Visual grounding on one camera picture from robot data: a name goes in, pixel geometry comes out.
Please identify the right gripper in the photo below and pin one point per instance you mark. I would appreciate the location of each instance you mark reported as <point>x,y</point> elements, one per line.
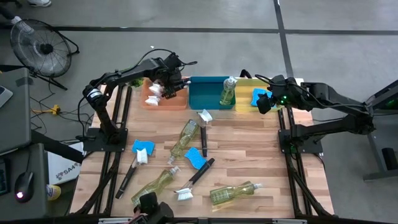
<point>284,91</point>

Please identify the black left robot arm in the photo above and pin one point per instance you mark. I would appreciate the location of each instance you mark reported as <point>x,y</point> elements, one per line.
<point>130,73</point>

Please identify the grey desk top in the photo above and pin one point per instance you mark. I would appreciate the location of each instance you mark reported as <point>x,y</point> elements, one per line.
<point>34,174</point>
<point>15,124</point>

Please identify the yellow plastic bin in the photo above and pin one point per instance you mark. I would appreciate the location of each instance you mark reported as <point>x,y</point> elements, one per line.
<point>245,99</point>

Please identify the black tape strip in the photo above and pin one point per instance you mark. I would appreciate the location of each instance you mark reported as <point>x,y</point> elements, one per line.
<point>24,81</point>

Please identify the silver metal bracket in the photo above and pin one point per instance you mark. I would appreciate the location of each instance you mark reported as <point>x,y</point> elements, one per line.
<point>115,220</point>
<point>289,221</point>

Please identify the blue plastic bin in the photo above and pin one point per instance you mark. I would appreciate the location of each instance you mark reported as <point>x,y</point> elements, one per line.
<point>203,93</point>

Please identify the small black box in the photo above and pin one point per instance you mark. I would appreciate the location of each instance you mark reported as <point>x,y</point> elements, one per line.
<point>389,158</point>

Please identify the orange plastic bin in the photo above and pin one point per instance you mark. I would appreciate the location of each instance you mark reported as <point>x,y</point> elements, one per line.
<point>174,104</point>

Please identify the person's leg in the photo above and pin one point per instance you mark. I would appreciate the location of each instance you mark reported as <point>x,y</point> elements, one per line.
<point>6,12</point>

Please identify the silver laptop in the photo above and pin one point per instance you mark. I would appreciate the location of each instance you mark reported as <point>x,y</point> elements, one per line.
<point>3,96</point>

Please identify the person's white shoe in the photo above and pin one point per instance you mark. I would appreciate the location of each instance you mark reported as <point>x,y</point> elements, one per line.
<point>15,20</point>
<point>38,2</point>

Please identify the white printed box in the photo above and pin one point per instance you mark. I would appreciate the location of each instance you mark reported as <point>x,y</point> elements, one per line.
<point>62,161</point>

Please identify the blue sponge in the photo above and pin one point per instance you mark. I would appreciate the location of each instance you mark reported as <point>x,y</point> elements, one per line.
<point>194,157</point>
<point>258,95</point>
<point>146,144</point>

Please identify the green dish soap pump bottle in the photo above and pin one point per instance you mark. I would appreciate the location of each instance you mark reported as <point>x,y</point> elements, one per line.
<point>227,93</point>
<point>230,193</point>
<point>185,138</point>
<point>152,186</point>

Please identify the small black clamp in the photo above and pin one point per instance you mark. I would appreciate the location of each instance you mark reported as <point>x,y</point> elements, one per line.
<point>245,72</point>

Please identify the black bulky device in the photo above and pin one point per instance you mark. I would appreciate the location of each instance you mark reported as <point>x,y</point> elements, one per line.
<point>152,208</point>

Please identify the black computer mouse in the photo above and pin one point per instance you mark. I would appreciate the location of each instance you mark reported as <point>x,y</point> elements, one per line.
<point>25,183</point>

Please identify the black aluminium frame rails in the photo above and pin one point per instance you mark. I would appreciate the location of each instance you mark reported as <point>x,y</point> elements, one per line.
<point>291,165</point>
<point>105,174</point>

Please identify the black floor fan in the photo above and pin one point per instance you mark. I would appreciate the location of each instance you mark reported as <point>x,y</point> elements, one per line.
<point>46,48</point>

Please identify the small green potted plant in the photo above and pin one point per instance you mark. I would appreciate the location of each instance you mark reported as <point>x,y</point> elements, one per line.
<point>136,83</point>

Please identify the yellow round object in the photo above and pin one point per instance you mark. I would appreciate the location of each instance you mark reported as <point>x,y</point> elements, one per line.
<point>54,193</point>

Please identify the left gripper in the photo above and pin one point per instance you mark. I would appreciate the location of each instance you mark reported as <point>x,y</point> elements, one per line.
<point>169,73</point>

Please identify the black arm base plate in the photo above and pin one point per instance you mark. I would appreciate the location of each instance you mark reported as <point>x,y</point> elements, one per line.
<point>93,143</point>
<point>311,146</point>

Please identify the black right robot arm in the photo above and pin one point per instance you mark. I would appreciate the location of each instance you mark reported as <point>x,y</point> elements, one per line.
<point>329,127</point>

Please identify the black keyboard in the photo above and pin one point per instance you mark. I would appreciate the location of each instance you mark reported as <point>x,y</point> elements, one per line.
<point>3,177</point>

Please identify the grey metal workstation stand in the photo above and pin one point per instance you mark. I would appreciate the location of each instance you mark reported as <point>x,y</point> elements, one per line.
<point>373,146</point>

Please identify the black diagonal bar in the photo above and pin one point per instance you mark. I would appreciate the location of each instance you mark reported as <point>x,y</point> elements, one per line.
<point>56,147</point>

